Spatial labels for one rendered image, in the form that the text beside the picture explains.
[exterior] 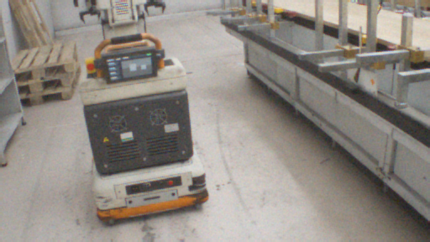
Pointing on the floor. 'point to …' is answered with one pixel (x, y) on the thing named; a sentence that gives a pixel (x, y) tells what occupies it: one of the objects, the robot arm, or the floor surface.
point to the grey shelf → (10, 113)
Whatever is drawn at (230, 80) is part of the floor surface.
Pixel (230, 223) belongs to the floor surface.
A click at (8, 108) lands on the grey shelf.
